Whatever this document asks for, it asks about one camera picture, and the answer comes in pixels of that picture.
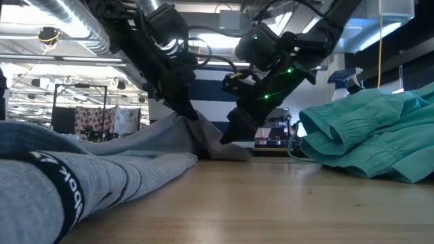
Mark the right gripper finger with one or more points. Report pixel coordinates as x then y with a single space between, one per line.
239 127

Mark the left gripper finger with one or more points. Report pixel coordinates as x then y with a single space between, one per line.
183 108

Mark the navy white striped fabric bin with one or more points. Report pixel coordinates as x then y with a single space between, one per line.
210 95

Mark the grey garment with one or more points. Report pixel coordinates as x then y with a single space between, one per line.
101 169

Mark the teal garment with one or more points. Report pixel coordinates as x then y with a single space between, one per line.
373 135

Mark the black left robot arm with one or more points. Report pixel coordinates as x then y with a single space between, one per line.
112 13

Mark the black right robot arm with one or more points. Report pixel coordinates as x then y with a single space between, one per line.
325 27

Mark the bright ceiling light panel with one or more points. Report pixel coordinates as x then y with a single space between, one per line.
217 40

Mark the grey ceiling unit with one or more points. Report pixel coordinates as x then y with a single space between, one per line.
230 20

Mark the Dawn spray bottle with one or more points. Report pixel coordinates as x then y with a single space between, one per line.
340 88

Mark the hanging clothes rack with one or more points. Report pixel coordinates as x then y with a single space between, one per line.
98 118

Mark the black background robot station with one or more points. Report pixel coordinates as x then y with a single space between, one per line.
64 118

